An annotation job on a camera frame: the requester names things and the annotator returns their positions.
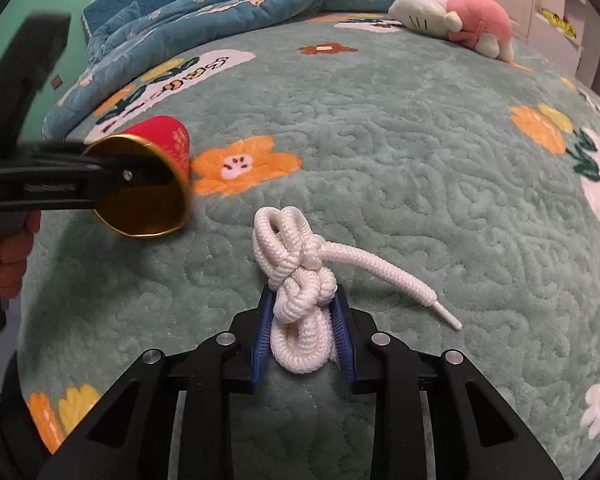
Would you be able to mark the blue printed quilt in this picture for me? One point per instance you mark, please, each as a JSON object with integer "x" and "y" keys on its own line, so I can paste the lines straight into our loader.
{"x": 205, "y": 15}

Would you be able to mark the blue quilted pillow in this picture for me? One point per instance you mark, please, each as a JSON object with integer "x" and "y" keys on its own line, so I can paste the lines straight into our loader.
{"x": 112, "y": 20}

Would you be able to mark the red paper cup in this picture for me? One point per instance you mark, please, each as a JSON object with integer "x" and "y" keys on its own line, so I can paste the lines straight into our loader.
{"x": 167, "y": 135}

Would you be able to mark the pink and white plush toy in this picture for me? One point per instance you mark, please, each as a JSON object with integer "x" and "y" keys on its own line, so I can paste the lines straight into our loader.
{"x": 480, "y": 15}

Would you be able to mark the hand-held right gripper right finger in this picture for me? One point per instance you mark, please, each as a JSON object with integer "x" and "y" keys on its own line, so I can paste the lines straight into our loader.
{"x": 342, "y": 345}

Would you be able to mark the yellow plush toy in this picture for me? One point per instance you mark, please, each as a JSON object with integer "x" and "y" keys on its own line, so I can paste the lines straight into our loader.
{"x": 560, "y": 22}

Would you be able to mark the green flowered bedspread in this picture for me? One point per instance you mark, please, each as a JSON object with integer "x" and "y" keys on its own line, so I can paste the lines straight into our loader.
{"x": 430, "y": 185}

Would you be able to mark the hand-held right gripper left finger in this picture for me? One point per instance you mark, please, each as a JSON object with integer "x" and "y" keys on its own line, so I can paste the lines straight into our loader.
{"x": 262, "y": 340}

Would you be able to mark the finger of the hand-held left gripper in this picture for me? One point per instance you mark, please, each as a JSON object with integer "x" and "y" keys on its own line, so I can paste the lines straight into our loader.
{"x": 65, "y": 151}
{"x": 130, "y": 177}

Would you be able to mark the white open shelf unit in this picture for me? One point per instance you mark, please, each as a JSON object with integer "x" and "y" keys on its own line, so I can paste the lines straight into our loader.
{"x": 580, "y": 10}

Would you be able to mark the person's left hand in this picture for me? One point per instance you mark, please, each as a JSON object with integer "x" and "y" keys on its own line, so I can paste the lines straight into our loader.
{"x": 15, "y": 260}

